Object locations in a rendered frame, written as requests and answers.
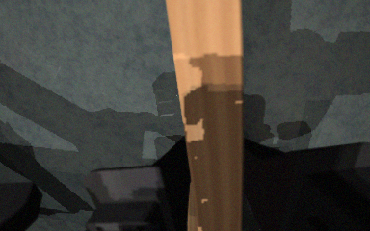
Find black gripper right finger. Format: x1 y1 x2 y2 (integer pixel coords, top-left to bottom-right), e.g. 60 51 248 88
243 138 370 231

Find light wooden board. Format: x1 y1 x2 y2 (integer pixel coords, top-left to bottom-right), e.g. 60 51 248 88
166 0 244 231

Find wooden post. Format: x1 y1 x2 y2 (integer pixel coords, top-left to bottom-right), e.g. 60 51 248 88
188 180 198 231

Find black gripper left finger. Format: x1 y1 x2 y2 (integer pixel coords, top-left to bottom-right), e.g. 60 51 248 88
84 135 191 231

